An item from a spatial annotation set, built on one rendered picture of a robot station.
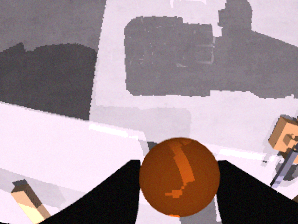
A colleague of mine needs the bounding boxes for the orange-brown ball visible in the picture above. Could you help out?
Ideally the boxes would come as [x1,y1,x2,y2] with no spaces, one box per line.
[140,137,221,217]

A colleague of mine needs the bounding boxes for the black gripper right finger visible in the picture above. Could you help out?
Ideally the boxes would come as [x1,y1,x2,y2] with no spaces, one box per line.
[217,160,298,224]

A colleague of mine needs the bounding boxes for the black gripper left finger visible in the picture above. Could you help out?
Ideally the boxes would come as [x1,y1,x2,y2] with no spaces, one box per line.
[39,159,141,224]

